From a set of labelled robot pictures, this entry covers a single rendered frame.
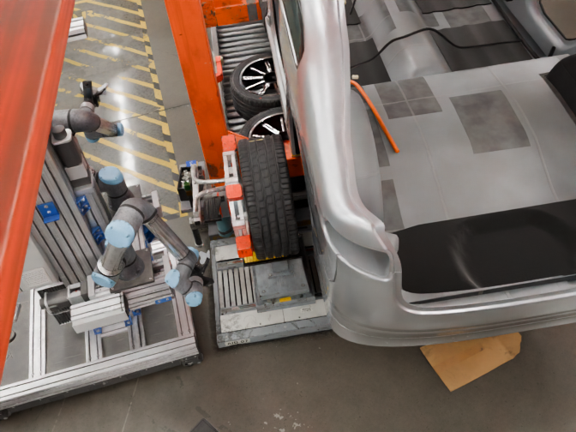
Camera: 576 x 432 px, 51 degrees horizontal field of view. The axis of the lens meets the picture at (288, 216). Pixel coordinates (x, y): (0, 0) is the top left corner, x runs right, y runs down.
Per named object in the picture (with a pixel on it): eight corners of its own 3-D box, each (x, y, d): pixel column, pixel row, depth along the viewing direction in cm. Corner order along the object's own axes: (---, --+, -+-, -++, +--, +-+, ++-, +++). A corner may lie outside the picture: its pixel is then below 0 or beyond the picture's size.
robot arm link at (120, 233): (124, 269, 295) (147, 212, 253) (111, 294, 286) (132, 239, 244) (101, 259, 293) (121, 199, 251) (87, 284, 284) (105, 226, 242)
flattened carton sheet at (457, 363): (529, 349, 346) (531, 347, 343) (450, 392, 333) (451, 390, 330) (495, 310, 365) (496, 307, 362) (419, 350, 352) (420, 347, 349)
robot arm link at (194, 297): (192, 291, 272) (206, 301, 275) (193, 276, 281) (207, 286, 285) (180, 301, 274) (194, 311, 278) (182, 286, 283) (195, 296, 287)
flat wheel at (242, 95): (219, 94, 487) (214, 70, 469) (289, 65, 506) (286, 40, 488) (259, 138, 447) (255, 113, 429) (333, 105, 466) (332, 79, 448)
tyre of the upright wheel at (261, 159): (296, 206, 281) (276, 107, 319) (246, 214, 280) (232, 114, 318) (303, 275, 335) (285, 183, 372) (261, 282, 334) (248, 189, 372)
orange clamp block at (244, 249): (251, 243, 310) (253, 256, 304) (237, 245, 310) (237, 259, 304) (249, 234, 305) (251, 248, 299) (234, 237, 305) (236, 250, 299)
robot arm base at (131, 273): (116, 284, 300) (110, 273, 292) (114, 261, 309) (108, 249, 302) (146, 276, 301) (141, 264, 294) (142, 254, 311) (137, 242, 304)
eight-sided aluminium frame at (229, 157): (255, 270, 328) (241, 203, 287) (243, 273, 328) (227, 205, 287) (246, 199, 364) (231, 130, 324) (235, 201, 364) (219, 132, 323)
